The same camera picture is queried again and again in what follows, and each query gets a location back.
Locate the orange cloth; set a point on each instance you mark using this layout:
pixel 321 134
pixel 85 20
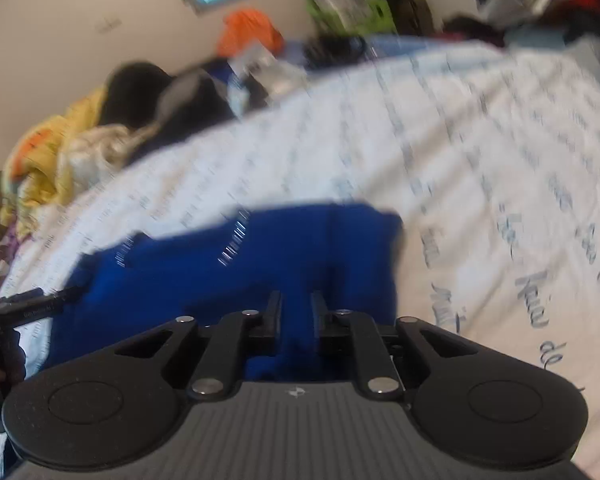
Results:
pixel 250 30

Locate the yellow orange blanket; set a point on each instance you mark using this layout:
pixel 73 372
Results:
pixel 45 150

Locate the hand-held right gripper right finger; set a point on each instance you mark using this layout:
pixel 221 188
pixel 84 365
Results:
pixel 318 320

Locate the grey cloth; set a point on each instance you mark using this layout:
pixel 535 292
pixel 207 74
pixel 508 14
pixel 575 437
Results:
pixel 192 100

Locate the purple patterned cloth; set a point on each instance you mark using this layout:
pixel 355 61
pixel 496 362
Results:
pixel 7 247

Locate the blue pants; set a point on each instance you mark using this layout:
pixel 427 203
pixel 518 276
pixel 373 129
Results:
pixel 180 280

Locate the cream shiny cloth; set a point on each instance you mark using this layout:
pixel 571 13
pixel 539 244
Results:
pixel 100 152

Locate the white printed bedsheet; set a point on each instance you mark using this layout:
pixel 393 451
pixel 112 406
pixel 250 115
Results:
pixel 430 170

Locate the dark olive bag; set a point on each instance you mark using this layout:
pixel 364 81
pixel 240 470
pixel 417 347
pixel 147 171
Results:
pixel 407 5

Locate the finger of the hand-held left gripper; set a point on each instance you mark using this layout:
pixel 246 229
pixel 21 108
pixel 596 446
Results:
pixel 35 305

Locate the clear plastic bag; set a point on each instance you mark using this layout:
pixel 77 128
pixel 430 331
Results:
pixel 265 72

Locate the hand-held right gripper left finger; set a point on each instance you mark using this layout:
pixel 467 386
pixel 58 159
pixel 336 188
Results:
pixel 275 320

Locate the dark blue cloth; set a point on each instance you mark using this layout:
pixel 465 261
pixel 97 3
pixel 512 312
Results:
pixel 220 70

